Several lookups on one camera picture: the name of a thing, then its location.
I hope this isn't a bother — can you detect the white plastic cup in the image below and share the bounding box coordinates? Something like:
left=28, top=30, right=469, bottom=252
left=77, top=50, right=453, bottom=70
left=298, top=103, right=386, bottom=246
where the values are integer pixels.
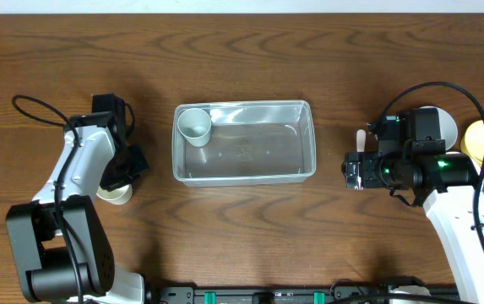
left=97, top=184, right=133, bottom=205

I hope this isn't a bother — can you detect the grey plastic bowl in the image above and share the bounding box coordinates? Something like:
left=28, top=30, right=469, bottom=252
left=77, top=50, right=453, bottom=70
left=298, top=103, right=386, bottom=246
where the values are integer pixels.
left=415, top=106, right=459, bottom=153

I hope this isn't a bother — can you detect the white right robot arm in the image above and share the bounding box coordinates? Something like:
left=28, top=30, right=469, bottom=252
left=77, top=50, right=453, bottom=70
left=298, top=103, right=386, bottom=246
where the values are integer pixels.
left=341, top=152, right=484, bottom=303

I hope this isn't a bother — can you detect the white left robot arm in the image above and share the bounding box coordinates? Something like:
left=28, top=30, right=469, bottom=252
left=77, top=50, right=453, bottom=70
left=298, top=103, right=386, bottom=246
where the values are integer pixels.
left=6, top=111, right=146, bottom=303

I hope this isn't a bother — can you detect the clear plastic container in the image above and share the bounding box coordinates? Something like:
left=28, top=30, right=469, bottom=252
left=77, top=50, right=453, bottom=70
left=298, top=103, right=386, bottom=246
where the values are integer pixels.
left=171, top=100, right=317, bottom=187

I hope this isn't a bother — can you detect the white plastic fork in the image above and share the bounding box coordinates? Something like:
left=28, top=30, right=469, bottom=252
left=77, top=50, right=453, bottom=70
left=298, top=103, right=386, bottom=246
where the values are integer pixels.
left=356, top=129, right=367, bottom=153

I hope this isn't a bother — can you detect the grey plastic cup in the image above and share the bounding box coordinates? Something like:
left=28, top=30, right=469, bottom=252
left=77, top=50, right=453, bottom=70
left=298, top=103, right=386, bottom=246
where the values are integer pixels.
left=177, top=108, right=212, bottom=148

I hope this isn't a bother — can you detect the white plastic bowl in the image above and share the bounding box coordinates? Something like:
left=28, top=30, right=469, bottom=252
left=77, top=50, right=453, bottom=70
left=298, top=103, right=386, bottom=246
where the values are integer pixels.
left=389, top=285, right=430, bottom=296

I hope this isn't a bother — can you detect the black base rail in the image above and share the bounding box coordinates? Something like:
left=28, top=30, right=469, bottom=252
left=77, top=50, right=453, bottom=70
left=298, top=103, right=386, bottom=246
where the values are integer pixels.
left=156, top=283, right=462, bottom=304

